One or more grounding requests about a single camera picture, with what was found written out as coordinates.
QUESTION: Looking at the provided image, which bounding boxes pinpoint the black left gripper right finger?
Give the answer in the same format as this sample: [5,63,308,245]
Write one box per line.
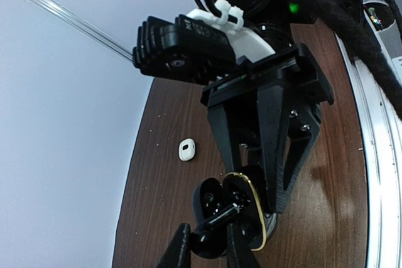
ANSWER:
[226,223,261,268]

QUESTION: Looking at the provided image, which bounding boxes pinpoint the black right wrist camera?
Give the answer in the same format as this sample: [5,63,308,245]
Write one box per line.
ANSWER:
[131,0,277,85]

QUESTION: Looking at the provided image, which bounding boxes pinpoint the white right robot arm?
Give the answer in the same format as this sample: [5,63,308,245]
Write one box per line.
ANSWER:
[195,0,366,213]

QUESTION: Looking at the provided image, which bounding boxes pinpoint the white earbud charging case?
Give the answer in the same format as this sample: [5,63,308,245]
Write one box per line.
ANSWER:
[178,138,196,162]

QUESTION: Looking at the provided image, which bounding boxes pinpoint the left aluminium corner post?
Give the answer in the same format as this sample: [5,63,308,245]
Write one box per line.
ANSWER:
[26,0,132,62]

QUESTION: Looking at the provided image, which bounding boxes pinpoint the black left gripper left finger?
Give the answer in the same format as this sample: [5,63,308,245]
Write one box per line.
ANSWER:
[156,223,192,268]

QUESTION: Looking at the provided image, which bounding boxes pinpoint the black round cap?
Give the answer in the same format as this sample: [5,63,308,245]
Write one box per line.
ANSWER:
[190,165,276,259]

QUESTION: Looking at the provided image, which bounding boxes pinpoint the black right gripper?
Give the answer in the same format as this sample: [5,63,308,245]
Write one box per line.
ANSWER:
[201,43,335,213]

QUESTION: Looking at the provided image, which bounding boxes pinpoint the black wireless earbud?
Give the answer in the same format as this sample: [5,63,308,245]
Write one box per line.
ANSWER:
[190,203,241,259]

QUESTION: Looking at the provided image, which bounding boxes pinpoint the aluminium front table rail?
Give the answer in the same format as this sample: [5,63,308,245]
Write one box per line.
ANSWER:
[337,40,401,267]

